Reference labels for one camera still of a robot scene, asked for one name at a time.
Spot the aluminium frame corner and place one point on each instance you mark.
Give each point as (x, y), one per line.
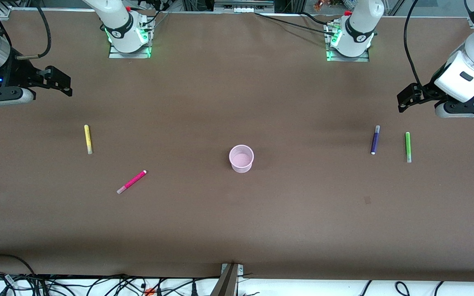
(2, 10)

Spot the yellow marker pen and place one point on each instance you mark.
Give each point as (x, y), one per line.
(88, 139)

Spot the grey metal box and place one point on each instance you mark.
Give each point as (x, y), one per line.
(243, 5)

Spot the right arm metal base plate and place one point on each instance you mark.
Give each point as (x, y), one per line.
(115, 54)

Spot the orange connector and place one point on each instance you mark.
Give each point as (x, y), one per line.
(149, 292)

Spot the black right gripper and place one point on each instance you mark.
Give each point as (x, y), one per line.
(16, 75)

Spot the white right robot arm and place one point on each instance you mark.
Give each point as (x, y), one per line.
(113, 16)

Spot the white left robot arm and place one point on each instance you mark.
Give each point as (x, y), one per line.
(360, 24)

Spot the copper coloured object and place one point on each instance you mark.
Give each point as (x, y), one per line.
(318, 5)

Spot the pink plastic cup holder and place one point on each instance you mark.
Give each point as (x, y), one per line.
(241, 161)

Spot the purple marker pen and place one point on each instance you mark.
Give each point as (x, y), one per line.
(375, 140)

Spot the metal table bracket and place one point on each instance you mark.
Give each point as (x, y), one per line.
(228, 281)

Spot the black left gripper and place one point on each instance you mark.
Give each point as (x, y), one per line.
(425, 91)

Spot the green marker pen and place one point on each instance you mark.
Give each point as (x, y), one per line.
(407, 146)

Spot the pink marker pen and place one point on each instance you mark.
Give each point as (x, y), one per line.
(132, 181)

